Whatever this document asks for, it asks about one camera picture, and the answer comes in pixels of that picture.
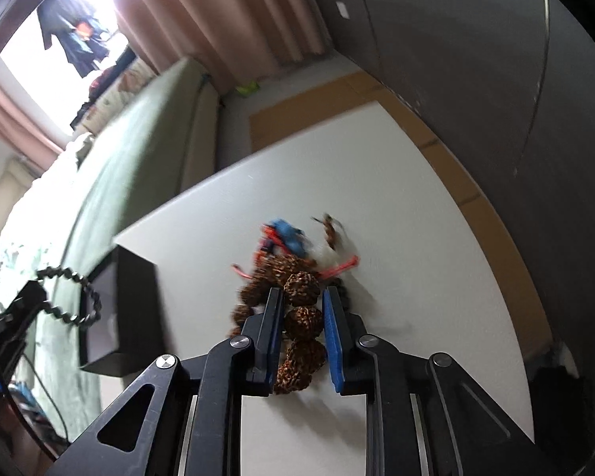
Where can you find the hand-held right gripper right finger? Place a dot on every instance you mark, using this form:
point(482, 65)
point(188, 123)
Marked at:
point(333, 337)

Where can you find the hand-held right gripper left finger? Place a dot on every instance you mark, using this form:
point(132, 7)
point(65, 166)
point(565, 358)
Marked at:
point(275, 327)

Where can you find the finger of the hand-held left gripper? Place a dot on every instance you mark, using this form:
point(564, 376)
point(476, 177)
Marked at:
point(29, 297)

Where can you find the pile of beaded jewelry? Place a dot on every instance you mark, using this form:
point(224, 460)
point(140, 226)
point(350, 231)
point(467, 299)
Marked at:
point(287, 238)

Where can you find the black jewelry box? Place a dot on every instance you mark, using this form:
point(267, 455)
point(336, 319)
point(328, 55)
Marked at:
point(136, 317)

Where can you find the green bed blanket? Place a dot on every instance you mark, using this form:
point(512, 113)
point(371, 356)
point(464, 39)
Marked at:
point(129, 173)

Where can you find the flat brown cardboard sheet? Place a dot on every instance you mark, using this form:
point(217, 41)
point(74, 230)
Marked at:
point(456, 178)

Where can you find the floral pillow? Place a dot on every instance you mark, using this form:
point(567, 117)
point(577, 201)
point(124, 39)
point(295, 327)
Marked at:
point(124, 89)

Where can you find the small green floor item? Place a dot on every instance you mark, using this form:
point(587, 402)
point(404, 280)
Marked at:
point(246, 89)

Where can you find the hanging dark clothes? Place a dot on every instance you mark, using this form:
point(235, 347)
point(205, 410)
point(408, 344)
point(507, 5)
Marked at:
point(77, 29)

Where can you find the dark grey wardrobe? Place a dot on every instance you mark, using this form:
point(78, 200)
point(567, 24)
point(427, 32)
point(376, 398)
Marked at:
point(451, 49)

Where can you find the pink curtain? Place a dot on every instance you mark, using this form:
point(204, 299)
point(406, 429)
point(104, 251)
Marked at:
point(218, 15)

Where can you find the white wardrobe sticker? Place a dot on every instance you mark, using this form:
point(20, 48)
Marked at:
point(342, 9)

